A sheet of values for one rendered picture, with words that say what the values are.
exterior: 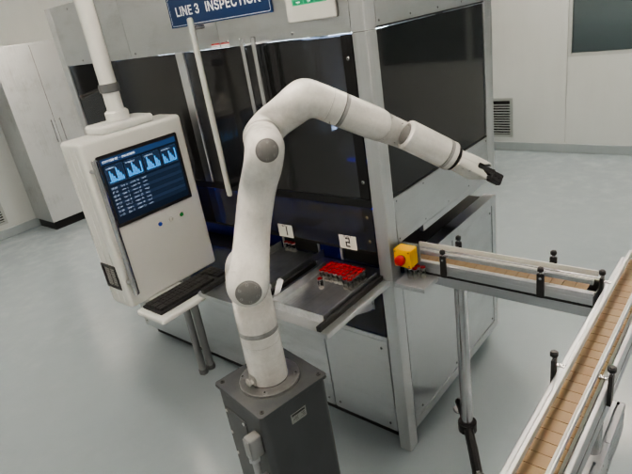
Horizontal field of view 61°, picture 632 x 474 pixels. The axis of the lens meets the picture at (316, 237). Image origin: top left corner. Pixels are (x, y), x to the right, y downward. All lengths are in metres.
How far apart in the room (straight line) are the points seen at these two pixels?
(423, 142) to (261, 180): 0.45
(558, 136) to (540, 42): 1.03
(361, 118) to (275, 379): 0.81
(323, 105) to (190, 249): 1.42
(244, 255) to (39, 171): 5.36
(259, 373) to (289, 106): 0.79
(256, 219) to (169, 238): 1.16
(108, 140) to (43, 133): 4.35
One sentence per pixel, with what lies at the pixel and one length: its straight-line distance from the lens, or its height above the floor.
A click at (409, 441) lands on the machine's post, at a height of 0.06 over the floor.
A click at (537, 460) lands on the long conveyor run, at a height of 0.93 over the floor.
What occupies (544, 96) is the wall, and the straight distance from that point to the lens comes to 6.54.
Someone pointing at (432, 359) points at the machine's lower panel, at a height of 0.34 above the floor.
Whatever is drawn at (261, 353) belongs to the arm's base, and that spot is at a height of 1.00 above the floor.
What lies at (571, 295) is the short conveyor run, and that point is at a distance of 1.94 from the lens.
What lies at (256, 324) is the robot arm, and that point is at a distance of 1.56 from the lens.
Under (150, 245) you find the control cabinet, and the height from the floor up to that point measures 1.04.
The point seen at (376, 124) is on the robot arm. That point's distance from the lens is 1.43.
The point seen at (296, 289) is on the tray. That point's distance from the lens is 2.14.
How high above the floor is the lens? 1.90
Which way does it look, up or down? 23 degrees down
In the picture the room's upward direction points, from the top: 9 degrees counter-clockwise
